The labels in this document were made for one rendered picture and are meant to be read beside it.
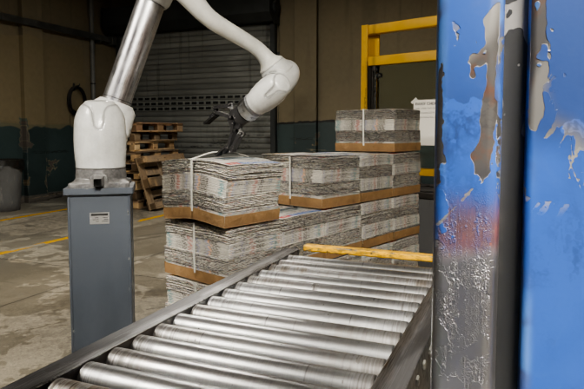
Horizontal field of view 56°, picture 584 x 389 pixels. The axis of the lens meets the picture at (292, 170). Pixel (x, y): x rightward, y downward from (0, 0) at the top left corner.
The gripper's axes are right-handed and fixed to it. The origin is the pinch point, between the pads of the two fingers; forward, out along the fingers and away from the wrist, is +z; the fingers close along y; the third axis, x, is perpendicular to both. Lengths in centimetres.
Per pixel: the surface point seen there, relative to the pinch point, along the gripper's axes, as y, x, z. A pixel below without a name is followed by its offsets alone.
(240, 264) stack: 50, -4, 5
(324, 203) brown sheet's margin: 34, 47, -3
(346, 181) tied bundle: 26, 63, -7
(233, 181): 23.5, -9.9, -11.9
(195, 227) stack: 30.2, -9.7, 15.9
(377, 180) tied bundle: 28, 90, -7
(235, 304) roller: 68, -61, -50
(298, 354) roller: 81, -73, -75
